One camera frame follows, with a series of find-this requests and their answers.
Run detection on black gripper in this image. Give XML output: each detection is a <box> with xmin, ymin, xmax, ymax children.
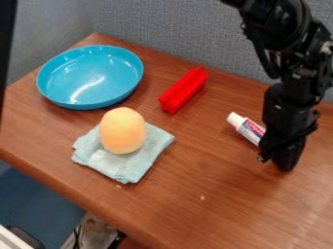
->
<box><xmin>260</xmin><ymin>83</ymin><xmax>318</xmax><ymax>171</ymax></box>

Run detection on white toothpaste tube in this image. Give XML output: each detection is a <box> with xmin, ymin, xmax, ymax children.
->
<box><xmin>226</xmin><ymin>112</ymin><xmax>265</xmax><ymax>146</ymax></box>

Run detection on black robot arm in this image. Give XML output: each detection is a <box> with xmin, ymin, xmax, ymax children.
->
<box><xmin>219</xmin><ymin>0</ymin><xmax>333</xmax><ymax>171</ymax></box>

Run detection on blue plastic plate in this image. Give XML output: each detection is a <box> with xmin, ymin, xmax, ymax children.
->
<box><xmin>36</xmin><ymin>45</ymin><xmax>145</xmax><ymax>110</ymax></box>

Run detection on red plastic block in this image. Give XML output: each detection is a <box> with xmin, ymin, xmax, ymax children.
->
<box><xmin>159</xmin><ymin>66</ymin><xmax>209</xmax><ymax>114</ymax></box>

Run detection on orange egg-shaped sponge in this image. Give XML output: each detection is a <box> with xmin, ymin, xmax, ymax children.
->
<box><xmin>99</xmin><ymin>107</ymin><xmax>146</xmax><ymax>154</ymax></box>

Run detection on light blue folded cloth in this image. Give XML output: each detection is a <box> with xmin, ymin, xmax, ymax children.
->
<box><xmin>71</xmin><ymin>124</ymin><xmax>174</xmax><ymax>184</ymax></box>

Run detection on objects under table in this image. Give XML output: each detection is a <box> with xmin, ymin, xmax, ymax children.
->
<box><xmin>0</xmin><ymin>214</ymin><xmax>126</xmax><ymax>249</ymax></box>

